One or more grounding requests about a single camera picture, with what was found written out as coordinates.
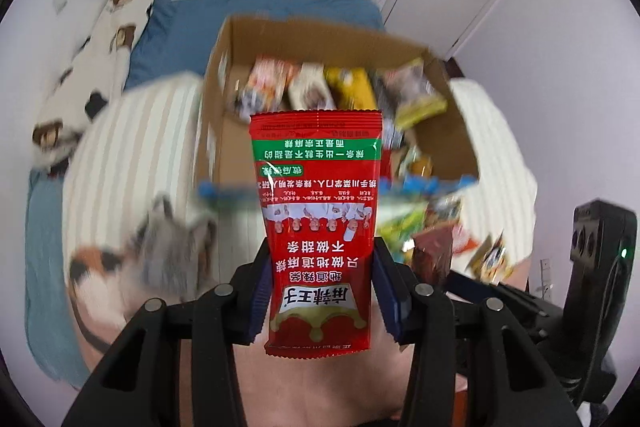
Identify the grey white snack packet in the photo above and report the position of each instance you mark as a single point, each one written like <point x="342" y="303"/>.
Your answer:
<point x="170" y="242"/>

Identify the pale yellow snack packet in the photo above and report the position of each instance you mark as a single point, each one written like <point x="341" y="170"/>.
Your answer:
<point x="415" y="94"/>

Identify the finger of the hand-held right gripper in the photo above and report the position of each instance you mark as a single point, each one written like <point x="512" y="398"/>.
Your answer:
<point x="520" y="297"/>

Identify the dark red-brown packet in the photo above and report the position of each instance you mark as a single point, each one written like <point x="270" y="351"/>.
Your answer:
<point x="432" y="252"/>

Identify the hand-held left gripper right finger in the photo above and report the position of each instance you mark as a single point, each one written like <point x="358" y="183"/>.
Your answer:
<point x="387" y="302"/>

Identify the red panda snack packet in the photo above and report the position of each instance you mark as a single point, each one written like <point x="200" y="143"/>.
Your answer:
<point x="267" y="82"/>

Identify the striped cat print blanket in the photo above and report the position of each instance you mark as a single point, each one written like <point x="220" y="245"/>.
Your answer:
<point x="140" y="132"/>

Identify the cardboard box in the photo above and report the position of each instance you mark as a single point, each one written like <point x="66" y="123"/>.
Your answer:
<point x="220" y="142"/>

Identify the long red snack packet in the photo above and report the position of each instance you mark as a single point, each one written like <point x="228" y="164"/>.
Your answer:
<point x="315" y="207"/>

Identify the large yellow black packet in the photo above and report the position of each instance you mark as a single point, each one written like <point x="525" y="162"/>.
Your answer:
<point x="350" y="87"/>

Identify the white wafer packet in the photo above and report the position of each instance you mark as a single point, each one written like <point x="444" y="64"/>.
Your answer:
<point x="310" y="89"/>

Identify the white wall power strip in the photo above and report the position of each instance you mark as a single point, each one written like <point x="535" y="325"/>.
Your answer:
<point x="545" y="277"/>

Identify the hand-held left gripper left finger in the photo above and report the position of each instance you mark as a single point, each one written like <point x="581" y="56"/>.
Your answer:
<point x="257" y="302"/>

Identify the bear print long pillow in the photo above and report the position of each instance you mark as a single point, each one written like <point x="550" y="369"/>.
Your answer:
<point x="100" y="57"/>

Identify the green candy packet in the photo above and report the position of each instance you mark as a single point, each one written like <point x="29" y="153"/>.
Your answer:
<point x="402" y="222"/>

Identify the white wall socket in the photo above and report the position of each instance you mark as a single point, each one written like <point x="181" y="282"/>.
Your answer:
<point x="60" y="2"/>

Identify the light blue cloth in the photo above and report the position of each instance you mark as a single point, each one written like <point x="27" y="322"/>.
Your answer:
<point x="45" y="282"/>

